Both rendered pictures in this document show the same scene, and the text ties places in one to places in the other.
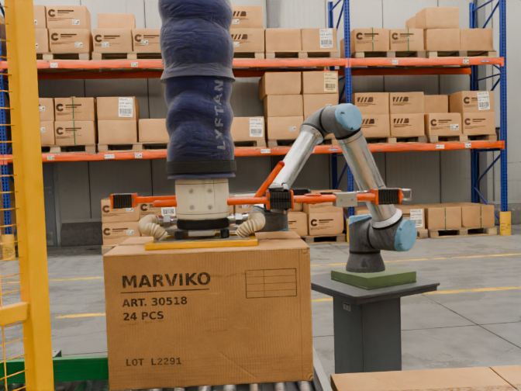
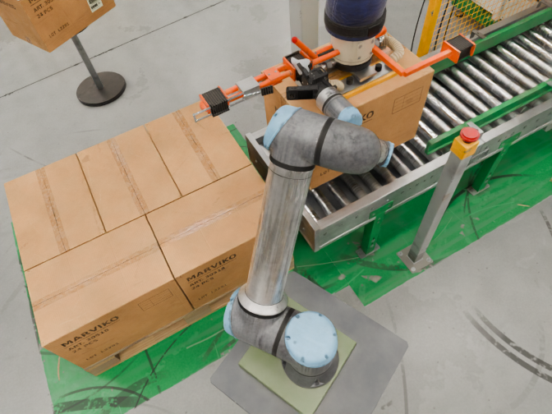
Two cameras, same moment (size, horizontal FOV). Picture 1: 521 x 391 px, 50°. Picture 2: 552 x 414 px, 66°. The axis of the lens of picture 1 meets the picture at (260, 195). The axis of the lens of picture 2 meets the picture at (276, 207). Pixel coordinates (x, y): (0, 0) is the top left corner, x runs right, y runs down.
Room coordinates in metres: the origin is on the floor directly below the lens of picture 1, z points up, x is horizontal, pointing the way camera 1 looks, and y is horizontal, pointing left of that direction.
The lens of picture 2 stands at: (2.99, -0.67, 2.26)
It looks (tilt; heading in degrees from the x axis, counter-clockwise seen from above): 56 degrees down; 159
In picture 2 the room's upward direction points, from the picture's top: 7 degrees counter-clockwise
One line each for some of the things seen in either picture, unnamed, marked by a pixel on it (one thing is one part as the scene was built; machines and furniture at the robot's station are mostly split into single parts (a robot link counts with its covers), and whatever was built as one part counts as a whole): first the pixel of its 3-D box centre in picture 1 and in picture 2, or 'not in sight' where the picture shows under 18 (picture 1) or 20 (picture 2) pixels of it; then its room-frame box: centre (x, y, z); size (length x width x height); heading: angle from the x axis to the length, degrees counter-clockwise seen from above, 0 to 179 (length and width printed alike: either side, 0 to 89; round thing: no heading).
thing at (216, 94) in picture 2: (385, 196); (214, 100); (1.81, -0.41, 1.21); 0.08 x 0.07 x 0.05; 93
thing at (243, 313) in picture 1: (212, 302); (342, 106); (1.79, 0.17, 0.88); 0.60 x 0.40 x 0.40; 93
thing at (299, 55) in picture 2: (279, 199); (297, 65); (1.80, -0.06, 1.21); 0.10 x 0.08 x 0.06; 3
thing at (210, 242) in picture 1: (201, 238); not in sight; (1.69, 0.18, 1.11); 0.34 x 0.10 x 0.05; 93
